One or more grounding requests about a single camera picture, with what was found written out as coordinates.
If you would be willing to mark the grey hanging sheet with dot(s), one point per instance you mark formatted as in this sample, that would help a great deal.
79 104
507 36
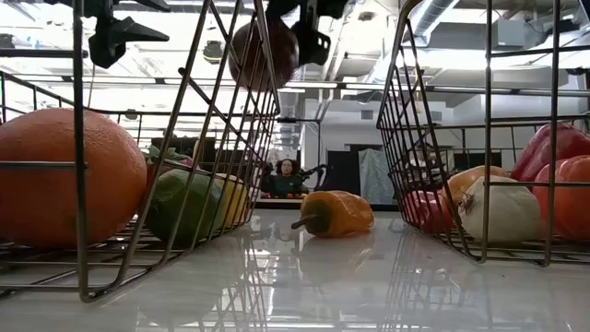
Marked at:
373 175

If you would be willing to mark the red bell pepper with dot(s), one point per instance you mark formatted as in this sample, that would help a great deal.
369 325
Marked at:
553 147

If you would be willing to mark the orange bell pepper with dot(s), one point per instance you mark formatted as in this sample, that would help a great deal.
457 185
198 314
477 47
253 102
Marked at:
479 177

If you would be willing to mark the round orange fruit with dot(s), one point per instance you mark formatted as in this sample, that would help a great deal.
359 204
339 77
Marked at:
46 207

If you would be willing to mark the red tomato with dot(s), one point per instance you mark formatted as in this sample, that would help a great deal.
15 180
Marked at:
571 198

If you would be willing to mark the dark green lime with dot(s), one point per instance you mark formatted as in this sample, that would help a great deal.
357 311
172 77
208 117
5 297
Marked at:
184 207

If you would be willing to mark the dark ceiling dome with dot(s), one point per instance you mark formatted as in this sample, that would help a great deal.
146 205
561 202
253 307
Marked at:
213 50

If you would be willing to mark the person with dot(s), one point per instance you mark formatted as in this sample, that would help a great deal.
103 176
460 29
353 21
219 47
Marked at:
286 180
421 161

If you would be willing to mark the orange-yellow pepper with stem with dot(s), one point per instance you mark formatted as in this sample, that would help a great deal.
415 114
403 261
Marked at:
341 212

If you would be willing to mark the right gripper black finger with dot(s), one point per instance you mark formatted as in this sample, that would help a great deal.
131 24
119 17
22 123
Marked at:
313 43

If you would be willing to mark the background black robot arm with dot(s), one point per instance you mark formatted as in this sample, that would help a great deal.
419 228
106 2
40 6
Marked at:
313 173

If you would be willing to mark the white garlic bulb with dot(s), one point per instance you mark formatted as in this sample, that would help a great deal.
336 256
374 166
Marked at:
507 212

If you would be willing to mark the silver ventilation duct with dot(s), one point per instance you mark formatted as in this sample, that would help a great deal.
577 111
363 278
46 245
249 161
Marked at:
431 16

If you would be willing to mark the yellow lemon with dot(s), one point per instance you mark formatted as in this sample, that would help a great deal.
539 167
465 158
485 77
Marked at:
232 200

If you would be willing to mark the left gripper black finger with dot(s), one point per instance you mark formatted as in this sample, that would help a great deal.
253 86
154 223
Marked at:
138 31
107 48

